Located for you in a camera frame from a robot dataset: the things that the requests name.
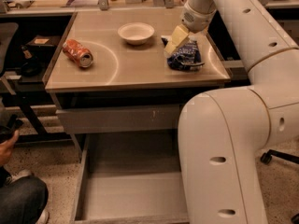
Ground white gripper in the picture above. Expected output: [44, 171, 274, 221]
[164, 3, 216, 56]

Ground blue chip bag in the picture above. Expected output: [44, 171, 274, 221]
[166, 36, 205, 72]

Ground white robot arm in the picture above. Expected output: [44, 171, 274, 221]
[165, 0, 299, 224]

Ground grey drawer cabinet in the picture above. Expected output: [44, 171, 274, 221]
[46, 7, 230, 150]

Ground closed top drawer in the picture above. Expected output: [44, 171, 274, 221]
[57, 105, 180, 134]

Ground open middle drawer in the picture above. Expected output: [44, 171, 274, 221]
[70, 130, 189, 224]

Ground person hand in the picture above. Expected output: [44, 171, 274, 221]
[0, 130, 20, 166]

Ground white paper bowl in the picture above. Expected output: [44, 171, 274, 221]
[118, 22, 155, 46]

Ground orange soda can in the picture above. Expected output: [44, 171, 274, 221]
[63, 39, 93, 68]

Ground black box with label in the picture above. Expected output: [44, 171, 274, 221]
[26, 35, 61, 55]

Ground black chair base right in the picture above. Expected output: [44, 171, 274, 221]
[260, 149, 299, 164]

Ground dark bottle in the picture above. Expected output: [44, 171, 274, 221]
[20, 44, 43, 77]

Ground grey office chair left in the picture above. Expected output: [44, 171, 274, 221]
[0, 21, 24, 129]

